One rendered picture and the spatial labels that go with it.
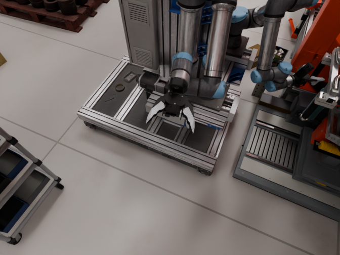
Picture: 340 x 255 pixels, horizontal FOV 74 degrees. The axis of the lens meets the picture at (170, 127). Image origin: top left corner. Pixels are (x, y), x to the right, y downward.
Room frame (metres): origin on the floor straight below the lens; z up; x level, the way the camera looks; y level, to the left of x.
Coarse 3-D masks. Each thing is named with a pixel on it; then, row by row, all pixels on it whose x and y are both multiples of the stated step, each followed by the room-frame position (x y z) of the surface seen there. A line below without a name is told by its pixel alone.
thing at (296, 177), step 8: (304, 128) 1.08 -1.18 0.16; (304, 136) 1.00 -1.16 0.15; (304, 144) 0.92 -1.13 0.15; (304, 152) 0.85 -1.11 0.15; (296, 160) 0.79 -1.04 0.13; (296, 168) 0.70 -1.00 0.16; (296, 176) 0.64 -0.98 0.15; (312, 184) 0.59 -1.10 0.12; (320, 184) 0.57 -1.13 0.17; (328, 192) 0.53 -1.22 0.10; (336, 192) 0.52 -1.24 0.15
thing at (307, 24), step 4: (312, 12) 2.48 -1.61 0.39; (308, 16) 2.44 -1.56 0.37; (312, 16) 2.40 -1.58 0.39; (308, 20) 2.33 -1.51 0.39; (312, 20) 2.33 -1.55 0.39; (304, 24) 2.38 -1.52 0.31; (308, 24) 2.25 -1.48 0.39; (304, 28) 2.26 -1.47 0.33; (308, 28) 2.18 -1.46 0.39; (300, 32) 2.36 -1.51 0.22; (304, 32) 2.14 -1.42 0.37; (304, 36) 2.04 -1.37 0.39; (300, 40) 2.11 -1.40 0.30; (300, 44) 2.00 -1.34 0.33; (292, 72) 1.60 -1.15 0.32
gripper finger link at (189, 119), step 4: (188, 108) 0.46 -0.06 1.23; (184, 112) 0.45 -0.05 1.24; (188, 112) 0.45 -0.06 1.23; (184, 116) 0.44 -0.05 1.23; (188, 116) 0.43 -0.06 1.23; (192, 116) 0.43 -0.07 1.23; (188, 120) 0.42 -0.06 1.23; (192, 120) 0.42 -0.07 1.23; (188, 124) 0.42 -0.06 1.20; (192, 124) 0.40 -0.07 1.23; (188, 128) 0.42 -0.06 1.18; (192, 128) 0.39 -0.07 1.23; (192, 132) 0.38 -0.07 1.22
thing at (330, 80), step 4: (332, 52) 1.09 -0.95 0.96; (332, 56) 1.05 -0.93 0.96; (332, 60) 1.01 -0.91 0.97; (332, 64) 0.97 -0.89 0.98; (336, 64) 0.96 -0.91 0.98; (332, 68) 0.93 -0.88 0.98; (336, 68) 0.93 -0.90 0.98; (332, 72) 0.90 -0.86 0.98; (336, 72) 0.90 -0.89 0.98; (332, 76) 0.87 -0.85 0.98; (328, 80) 0.87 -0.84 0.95; (332, 80) 0.84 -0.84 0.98; (328, 84) 0.83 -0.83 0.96; (328, 88) 0.80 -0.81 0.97; (328, 92) 0.77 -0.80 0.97; (328, 96) 0.74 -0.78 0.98; (332, 96) 0.74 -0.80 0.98; (328, 100) 0.72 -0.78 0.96; (332, 100) 0.72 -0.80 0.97
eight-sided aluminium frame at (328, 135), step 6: (336, 108) 0.93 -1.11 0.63; (330, 114) 0.89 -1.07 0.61; (336, 114) 0.89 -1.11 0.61; (330, 120) 0.84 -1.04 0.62; (336, 120) 0.85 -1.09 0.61; (330, 126) 0.79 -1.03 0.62; (336, 126) 0.80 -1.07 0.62; (330, 132) 0.75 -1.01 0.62; (336, 132) 0.75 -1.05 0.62; (330, 138) 0.69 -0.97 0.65; (336, 138) 0.66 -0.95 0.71; (336, 144) 0.61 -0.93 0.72
